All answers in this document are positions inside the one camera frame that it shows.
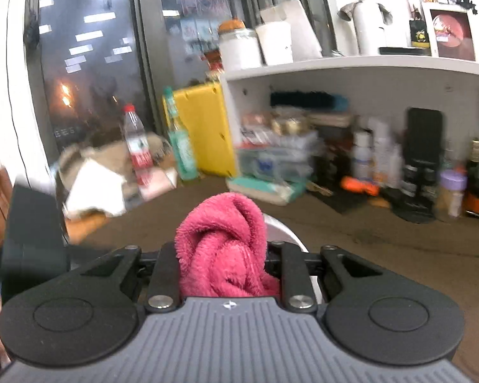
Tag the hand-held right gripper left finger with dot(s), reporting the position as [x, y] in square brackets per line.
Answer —
[165, 271]

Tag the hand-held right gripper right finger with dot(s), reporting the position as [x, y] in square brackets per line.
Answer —
[289, 271]

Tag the white ceramic bowl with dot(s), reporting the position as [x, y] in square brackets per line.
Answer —
[283, 229]

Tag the pink terry cloth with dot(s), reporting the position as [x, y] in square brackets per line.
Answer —
[219, 243]

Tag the white crumpled cloth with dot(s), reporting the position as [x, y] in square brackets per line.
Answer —
[95, 187]

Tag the teal book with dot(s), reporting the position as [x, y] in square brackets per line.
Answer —
[263, 189]

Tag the pink box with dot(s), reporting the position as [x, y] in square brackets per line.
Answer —
[155, 183]

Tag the brown desk mat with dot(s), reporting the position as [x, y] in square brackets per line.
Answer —
[383, 247]

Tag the orange plastic tool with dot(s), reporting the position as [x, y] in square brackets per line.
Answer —
[359, 185]

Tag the clear plastic storage box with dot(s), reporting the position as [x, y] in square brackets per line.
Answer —
[275, 159]

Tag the green glass bottle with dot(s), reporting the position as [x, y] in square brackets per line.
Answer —
[181, 147]

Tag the red-labelled water bottle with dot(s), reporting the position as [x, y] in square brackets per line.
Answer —
[137, 147]

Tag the white bottle with blue label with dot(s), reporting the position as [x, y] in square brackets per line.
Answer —
[362, 155]

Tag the yellow plastic case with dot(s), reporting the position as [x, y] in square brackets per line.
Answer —
[207, 127]

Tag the white spray can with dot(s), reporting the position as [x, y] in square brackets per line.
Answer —
[382, 151]

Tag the purple-lidded toothpick jar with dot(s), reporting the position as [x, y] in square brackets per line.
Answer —
[451, 195]

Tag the black phone stand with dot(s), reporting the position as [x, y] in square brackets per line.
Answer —
[423, 147]

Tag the small gold-capped perfume bottle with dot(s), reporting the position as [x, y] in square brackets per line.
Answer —
[475, 163]

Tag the white jar with orange lid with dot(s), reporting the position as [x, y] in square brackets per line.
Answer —
[239, 48]

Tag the white paper roll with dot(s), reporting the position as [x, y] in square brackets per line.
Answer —
[369, 28]

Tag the white wall shelf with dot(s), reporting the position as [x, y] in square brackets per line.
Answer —
[343, 68]

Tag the white picture frame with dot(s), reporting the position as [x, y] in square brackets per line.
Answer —
[453, 32]

